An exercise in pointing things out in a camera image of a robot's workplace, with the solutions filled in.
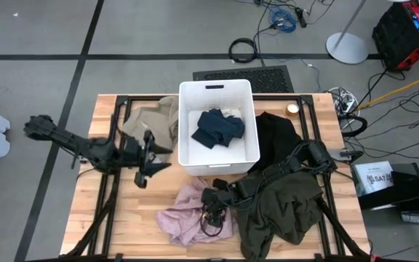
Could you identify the black garment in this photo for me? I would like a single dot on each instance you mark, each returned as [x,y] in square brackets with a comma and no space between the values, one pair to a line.
[275,134]

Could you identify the navy blue garment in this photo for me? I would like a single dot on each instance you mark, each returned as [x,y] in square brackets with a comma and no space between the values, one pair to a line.
[216,127]

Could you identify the grey flat device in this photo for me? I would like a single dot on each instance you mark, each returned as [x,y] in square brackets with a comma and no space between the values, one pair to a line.
[415,217]

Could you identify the olive green sweatshirt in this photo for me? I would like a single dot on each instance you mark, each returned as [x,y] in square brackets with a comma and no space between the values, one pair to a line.
[286,211]

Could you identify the white power strip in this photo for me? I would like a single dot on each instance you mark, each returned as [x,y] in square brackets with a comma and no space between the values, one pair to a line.
[344,103]

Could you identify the brown tape roll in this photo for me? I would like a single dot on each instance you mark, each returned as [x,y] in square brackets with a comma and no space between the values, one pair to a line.
[292,109]

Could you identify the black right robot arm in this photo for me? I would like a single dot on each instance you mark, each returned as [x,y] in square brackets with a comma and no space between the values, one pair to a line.
[289,165]

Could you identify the black power adapter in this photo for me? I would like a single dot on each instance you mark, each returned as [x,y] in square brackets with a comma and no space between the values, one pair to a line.
[301,20]

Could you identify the black metal table frame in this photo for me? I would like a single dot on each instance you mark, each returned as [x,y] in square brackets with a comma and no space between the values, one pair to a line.
[306,100]

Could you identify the white plastic woven basket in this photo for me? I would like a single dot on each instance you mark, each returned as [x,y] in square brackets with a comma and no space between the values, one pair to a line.
[195,98]

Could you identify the cream white garment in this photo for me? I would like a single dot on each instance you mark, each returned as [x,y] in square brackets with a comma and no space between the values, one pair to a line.
[231,112]

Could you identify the black furniture panel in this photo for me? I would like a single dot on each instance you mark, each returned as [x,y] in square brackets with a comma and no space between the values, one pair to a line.
[413,185]

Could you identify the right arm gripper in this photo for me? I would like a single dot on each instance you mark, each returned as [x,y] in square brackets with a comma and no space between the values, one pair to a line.
[216,198]

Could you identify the beige trousers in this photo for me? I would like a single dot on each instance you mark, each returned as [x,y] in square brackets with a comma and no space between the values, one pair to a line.
[151,120]

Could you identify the pink fuzzy garment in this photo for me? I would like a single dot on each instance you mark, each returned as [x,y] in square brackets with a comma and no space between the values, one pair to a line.
[184,222]

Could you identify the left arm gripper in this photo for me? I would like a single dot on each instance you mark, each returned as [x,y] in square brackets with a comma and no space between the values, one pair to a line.
[136,154]

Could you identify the black and red case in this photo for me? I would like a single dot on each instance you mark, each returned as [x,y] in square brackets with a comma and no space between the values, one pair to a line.
[398,36]

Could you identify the grey floor stand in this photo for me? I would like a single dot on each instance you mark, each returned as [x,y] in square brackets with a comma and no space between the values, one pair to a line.
[347,49]

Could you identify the black perforated floor mat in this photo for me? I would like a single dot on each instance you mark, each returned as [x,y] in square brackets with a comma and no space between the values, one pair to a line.
[267,78]

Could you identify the white printed box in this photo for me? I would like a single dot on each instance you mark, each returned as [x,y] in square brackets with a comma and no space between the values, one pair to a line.
[373,178]

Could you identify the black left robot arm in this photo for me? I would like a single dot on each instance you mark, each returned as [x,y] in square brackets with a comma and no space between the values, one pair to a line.
[86,149]

